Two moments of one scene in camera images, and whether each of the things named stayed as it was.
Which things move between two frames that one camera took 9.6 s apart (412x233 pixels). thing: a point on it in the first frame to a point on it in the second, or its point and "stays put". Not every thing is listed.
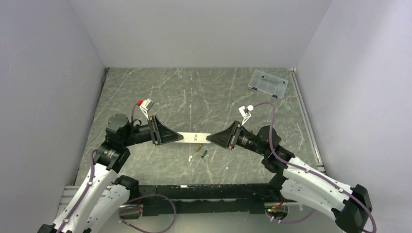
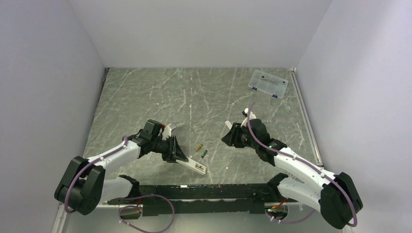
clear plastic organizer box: [269, 83] stays put
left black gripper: [162, 134] to [174, 152]
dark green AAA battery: [204, 153] stays put
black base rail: [168, 200] stays put
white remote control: [194, 138] to [193, 165]
